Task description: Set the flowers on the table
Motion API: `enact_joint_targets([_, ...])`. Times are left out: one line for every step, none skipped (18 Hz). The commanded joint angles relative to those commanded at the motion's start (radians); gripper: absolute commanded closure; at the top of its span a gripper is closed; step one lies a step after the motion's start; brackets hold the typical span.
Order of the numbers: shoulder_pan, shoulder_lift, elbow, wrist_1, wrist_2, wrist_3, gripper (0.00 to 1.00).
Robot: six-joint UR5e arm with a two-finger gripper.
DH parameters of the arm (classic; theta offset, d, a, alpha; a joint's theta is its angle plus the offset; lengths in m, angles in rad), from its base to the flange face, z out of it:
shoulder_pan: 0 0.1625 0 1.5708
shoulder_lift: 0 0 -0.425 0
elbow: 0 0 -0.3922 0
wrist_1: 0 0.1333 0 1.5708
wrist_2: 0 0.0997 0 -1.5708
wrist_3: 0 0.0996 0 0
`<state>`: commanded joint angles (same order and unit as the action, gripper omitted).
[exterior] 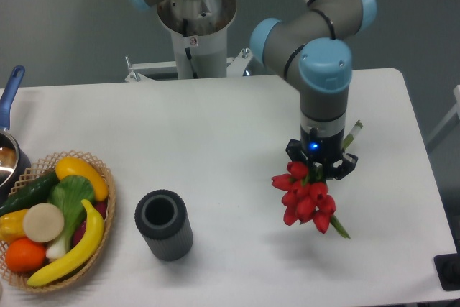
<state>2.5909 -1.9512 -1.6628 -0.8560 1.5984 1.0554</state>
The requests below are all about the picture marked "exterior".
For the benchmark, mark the dark red vegetable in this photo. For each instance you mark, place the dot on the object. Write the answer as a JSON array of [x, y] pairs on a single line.
[[101, 207]]

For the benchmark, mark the dark grey ribbed vase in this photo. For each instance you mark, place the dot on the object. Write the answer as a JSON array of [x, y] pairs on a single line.
[[162, 219]]

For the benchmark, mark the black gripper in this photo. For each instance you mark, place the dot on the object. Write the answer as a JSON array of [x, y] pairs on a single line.
[[326, 151]]

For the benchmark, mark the beige round disc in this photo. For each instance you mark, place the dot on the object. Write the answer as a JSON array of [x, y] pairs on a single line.
[[43, 222]]

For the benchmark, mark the black device at table edge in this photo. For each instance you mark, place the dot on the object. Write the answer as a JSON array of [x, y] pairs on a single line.
[[447, 268]]

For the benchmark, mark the white frame at right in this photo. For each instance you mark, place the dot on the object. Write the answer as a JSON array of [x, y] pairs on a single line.
[[446, 125]]

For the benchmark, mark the blue handled saucepan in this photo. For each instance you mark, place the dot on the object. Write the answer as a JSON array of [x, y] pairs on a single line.
[[14, 161]]

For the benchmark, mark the orange fruit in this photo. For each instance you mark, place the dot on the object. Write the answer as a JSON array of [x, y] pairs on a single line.
[[24, 255]]

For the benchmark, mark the green bok choy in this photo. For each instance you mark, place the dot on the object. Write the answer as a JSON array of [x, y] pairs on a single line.
[[67, 196]]

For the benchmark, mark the woven wicker basket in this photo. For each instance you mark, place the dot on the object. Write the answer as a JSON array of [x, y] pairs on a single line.
[[41, 167]]

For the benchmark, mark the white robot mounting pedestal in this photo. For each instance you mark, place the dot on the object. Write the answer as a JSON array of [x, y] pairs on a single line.
[[198, 31]]

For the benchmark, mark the red tulip bouquet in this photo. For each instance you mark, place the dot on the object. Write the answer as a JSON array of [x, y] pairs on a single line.
[[306, 193]]

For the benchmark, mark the yellow banana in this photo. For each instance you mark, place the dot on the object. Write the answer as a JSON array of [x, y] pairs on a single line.
[[78, 255]]

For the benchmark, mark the green cucumber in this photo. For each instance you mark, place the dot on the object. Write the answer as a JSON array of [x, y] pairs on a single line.
[[34, 193]]

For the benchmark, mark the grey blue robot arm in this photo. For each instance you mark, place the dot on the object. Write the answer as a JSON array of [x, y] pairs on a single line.
[[309, 53]]

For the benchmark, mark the yellow bell pepper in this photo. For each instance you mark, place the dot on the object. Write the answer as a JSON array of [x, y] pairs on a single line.
[[12, 226]]

